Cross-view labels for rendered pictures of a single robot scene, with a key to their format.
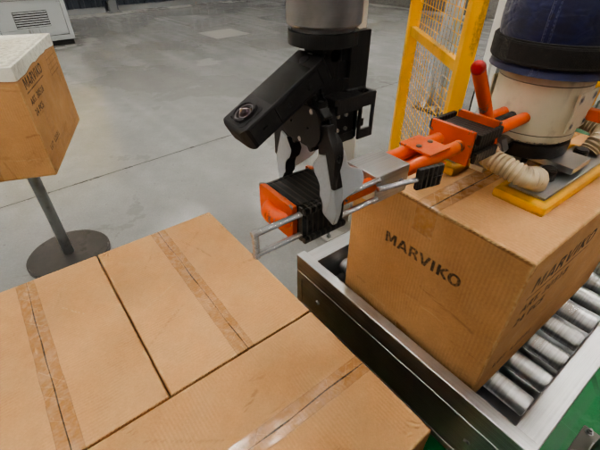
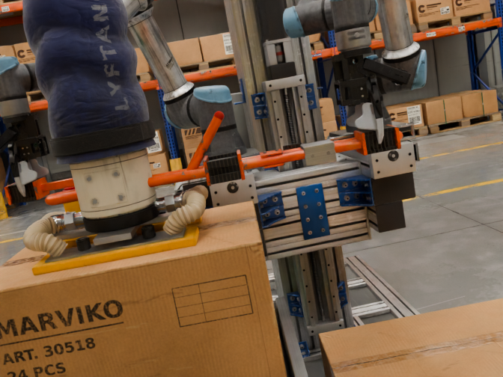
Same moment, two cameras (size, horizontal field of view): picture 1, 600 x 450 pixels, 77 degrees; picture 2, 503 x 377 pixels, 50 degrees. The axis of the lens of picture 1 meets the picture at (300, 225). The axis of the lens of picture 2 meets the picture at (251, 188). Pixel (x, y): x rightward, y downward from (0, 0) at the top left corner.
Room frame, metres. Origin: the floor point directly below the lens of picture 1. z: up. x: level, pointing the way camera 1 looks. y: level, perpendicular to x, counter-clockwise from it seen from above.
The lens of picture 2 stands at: (1.56, 0.48, 1.24)
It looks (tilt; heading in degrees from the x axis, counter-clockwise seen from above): 10 degrees down; 217
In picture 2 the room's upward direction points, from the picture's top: 10 degrees counter-clockwise
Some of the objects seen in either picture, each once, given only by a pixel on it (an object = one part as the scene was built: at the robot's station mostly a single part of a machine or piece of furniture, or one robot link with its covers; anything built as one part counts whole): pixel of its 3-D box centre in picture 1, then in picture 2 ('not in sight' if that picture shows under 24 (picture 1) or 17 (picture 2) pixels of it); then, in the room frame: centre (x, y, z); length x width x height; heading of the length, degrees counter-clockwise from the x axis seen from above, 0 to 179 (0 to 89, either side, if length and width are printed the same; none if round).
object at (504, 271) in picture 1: (487, 232); (147, 321); (0.77, -0.48, 0.75); 0.60 x 0.40 x 0.40; 127
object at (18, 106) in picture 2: not in sight; (15, 108); (0.73, -0.87, 1.30); 0.08 x 0.08 x 0.05
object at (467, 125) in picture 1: (462, 136); (224, 167); (0.62, -0.29, 1.08); 0.10 x 0.08 x 0.06; 37
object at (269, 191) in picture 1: (301, 200); (376, 139); (0.42, 0.00, 1.08); 0.08 x 0.07 x 0.05; 127
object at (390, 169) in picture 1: (376, 175); (317, 152); (0.50, -0.11, 1.07); 0.07 x 0.07 x 0.04; 37
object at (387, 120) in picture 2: not in sight; (367, 113); (-0.14, -0.26, 1.09); 0.15 x 0.15 x 0.10
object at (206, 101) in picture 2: not in sight; (212, 105); (0.19, -0.64, 1.20); 0.13 x 0.12 x 0.14; 80
